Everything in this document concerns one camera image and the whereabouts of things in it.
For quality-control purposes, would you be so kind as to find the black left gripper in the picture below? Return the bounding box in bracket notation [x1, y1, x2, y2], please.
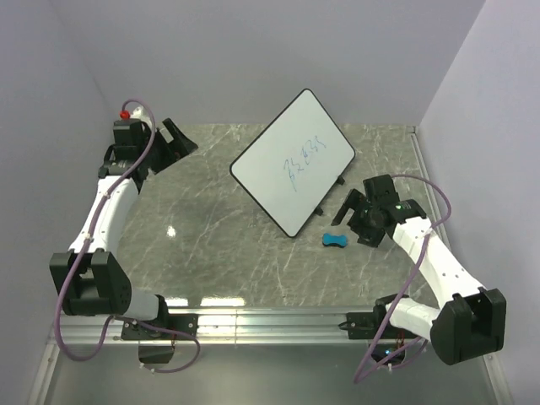
[138, 118, 197, 174]

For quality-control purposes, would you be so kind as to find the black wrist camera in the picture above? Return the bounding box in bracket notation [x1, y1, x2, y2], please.
[363, 175, 400, 206]
[113, 118, 146, 149]

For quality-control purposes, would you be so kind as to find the aluminium mounting rail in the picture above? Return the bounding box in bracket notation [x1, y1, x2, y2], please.
[61, 306, 372, 347]

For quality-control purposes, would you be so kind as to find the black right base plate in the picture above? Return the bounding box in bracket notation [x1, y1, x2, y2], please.
[338, 310, 400, 340]

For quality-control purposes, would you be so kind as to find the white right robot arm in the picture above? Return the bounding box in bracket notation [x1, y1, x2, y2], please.
[332, 189, 507, 365]

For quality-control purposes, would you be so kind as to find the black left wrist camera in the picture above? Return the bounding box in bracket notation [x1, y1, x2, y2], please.
[113, 118, 146, 149]

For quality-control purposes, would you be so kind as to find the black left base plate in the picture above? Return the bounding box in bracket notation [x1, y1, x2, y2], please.
[121, 313, 198, 341]

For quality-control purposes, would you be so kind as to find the white whiteboard black frame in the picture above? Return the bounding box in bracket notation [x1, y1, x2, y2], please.
[229, 89, 355, 238]

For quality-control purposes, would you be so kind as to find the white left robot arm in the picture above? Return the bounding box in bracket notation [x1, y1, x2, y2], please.
[49, 118, 197, 339]

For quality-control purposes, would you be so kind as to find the blue whiteboard eraser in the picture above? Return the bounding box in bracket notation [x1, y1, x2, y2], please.
[321, 233, 348, 248]

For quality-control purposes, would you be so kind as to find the aluminium right side rail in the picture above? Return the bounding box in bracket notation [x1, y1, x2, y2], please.
[407, 126, 514, 404]

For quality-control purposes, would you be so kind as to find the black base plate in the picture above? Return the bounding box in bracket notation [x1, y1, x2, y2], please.
[338, 310, 400, 340]
[121, 313, 198, 341]

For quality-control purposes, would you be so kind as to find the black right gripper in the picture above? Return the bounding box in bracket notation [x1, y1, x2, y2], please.
[331, 189, 385, 249]

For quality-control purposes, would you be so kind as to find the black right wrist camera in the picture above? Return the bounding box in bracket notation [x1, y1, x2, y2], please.
[363, 175, 400, 206]

